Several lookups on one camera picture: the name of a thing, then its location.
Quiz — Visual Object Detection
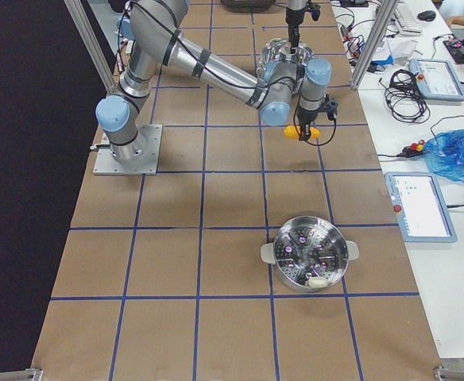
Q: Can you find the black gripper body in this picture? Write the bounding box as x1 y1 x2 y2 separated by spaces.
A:
285 10 306 27
296 107 319 125

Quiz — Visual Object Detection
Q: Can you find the yellow toy corn cob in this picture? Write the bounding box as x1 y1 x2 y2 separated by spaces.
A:
284 125 321 141

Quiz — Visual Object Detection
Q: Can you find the glass pot lid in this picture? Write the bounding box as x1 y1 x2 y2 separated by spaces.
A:
256 38 315 82

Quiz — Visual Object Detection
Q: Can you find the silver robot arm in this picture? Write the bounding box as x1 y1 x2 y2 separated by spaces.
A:
95 1 338 165
285 0 307 55

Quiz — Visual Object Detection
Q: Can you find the pale green electric pot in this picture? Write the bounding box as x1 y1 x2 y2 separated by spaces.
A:
260 216 360 293

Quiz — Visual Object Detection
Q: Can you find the far teach pendant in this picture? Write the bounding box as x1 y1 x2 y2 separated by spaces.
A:
408 59 464 102

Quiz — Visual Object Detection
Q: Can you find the teach pendant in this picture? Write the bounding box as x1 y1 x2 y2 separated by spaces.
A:
385 171 458 243
408 59 464 102

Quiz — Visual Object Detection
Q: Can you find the near teach pendant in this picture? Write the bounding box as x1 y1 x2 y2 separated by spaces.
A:
385 171 458 243

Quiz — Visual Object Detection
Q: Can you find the blue plastic bag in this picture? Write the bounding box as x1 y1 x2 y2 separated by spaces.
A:
423 129 464 183

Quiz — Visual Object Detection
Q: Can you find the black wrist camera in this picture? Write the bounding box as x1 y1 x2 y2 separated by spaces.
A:
323 94 338 121
307 2 321 21

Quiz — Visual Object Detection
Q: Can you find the aluminium frame post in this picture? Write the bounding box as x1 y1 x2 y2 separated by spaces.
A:
350 0 399 90

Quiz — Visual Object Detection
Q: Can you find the black coiled cable bundle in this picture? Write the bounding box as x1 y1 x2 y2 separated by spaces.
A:
378 69 430 123

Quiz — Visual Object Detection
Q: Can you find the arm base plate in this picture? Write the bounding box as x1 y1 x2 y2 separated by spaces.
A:
91 125 163 175

